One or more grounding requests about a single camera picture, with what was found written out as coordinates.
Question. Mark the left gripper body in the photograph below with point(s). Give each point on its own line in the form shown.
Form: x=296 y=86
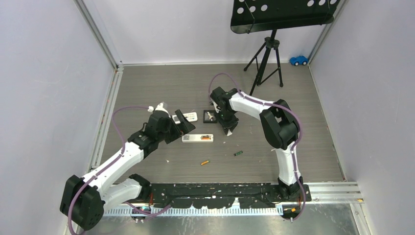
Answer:
x=178 y=128

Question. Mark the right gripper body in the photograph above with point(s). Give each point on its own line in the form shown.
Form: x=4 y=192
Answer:
x=227 y=118

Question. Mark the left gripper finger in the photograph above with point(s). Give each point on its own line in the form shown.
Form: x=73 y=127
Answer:
x=184 y=125
x=173 y=135

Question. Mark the white remote control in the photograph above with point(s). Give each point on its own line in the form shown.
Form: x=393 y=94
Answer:
x=195 y=138
x=191 y=117

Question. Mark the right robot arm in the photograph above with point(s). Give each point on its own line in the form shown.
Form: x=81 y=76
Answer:
x=280 y=126

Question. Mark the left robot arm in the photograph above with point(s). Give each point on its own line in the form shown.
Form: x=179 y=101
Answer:
x=86 y=198

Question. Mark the black framed display case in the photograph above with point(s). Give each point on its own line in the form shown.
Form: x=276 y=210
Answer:
x=209 y=116

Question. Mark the blue toy car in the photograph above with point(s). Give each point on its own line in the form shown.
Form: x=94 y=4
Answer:
x=299 y=60

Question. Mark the black music stand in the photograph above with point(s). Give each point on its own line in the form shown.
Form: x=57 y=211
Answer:
x=249 y=16

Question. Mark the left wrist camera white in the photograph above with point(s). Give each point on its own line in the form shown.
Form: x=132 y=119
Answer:
x=160 y=107

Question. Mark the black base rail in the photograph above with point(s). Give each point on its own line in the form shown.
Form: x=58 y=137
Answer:
x=221 y=195

